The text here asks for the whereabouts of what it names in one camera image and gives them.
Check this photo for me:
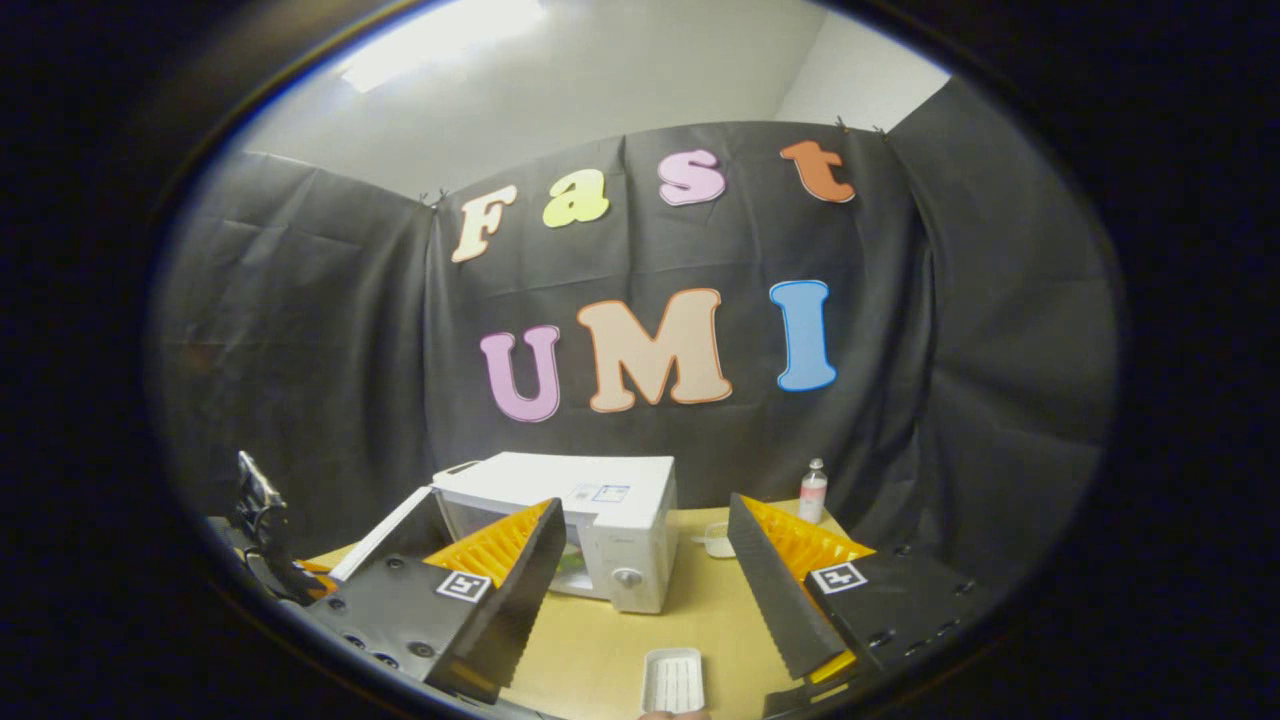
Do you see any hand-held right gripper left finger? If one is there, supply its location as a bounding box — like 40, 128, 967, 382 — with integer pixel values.
303, 497, 568, 703

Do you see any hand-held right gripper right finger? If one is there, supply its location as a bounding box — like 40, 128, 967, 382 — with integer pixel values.
727, 492, 989, 693

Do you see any white microwave oven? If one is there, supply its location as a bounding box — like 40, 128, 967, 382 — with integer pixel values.
330, 451, 679, 616

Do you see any small clear bottle pink label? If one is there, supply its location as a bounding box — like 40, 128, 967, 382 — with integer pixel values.
799, 458, 830, 524

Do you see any white ribbed tray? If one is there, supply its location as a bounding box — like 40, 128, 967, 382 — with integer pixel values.
640, 647, 707, 717

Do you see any black backdrop cloth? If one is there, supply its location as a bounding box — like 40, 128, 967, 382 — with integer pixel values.
150, 75, 1119, 601

